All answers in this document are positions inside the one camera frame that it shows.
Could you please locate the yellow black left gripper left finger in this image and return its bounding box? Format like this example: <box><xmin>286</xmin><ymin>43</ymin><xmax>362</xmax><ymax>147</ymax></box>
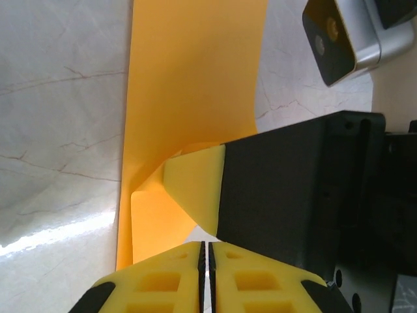
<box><xmin>72</xmin><ymin>241</ymin><xmax>205</xmax><ymax>313</ymax></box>

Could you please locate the orange paper sheet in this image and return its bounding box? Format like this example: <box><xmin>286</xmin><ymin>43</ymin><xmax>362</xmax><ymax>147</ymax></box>
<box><xmin>115</xmin><ymin>0</ymin><xmax>268</xmax><ymax>272</ymax></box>

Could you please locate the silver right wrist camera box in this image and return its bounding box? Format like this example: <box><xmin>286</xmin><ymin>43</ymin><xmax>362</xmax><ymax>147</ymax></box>
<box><xmin>301</xmin><ymin>0</ymin><xmax>415</xmax><ymax>87</ymax></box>

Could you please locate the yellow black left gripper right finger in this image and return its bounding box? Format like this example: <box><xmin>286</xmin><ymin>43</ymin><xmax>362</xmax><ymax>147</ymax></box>
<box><xmin>207</xmin><ymin>241</ymin><xmax>355</xmax><ymax>313</ymax></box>

